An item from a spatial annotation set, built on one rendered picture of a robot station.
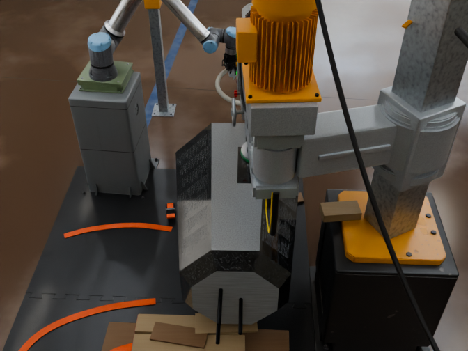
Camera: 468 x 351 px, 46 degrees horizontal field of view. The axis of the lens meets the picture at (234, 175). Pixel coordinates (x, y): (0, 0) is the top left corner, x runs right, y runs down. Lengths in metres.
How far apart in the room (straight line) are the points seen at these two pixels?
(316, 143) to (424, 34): 0.59
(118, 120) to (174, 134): 1.08
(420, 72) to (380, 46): 3.99
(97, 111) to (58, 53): 2.53
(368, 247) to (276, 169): 0.76
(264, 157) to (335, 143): 0.30
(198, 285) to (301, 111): 1.10
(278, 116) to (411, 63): 0.63
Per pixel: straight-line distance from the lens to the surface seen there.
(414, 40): 2.34
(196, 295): 2.81
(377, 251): 2.83
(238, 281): 2.71
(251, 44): 1.98
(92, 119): 3.87
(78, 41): 6.46
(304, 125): 2.09
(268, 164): 2.30
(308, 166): 2.36
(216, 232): 2.75
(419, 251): 2.90
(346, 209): 2.93
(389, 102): 2.48
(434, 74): 2.33
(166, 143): 4.70
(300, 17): 1.96
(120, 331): 3.29
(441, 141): 2.48
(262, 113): 2.04
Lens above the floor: 2.85
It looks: 41 degrees down
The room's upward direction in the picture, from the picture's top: straight up
